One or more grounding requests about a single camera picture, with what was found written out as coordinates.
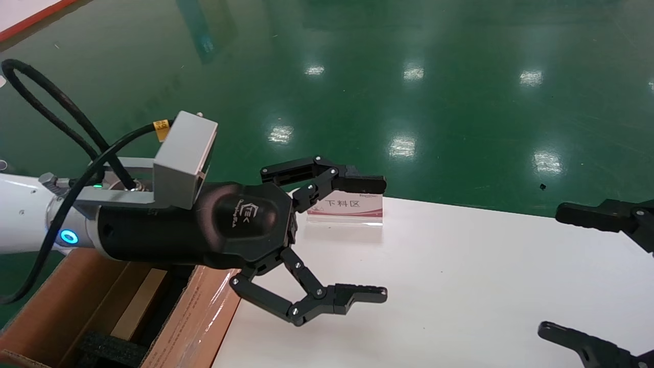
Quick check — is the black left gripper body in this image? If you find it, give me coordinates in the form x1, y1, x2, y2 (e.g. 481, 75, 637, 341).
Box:
95, 181, 298, 271

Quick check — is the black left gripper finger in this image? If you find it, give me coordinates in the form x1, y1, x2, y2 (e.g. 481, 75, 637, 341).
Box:
229, 247, 388, 328
260, 155, 388, 215

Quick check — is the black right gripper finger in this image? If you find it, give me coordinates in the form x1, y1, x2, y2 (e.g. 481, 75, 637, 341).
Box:
538, 321, 654, 368
555, 199, 654, 254

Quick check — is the small cardboard box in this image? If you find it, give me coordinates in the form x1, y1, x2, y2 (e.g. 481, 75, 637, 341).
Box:
111, 267, 168, 341

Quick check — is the large cardboard box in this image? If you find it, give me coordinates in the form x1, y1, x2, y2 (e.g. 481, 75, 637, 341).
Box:
0, 248, 242, 368

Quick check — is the acrylic table sign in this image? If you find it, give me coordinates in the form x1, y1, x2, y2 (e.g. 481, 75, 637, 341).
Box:
306, 191, 384, 228

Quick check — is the black foam insert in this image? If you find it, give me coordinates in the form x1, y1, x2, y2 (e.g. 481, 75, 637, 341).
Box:
77, 331, 149, 368

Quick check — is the white board with red edge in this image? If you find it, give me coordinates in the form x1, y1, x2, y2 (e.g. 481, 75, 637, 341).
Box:
0, 0, 78, 42

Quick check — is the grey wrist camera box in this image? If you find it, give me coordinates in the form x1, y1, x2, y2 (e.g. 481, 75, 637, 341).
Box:
72, 110, 219, 210

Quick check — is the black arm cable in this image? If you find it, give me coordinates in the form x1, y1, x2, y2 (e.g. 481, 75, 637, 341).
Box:
0, 59, 177, 306

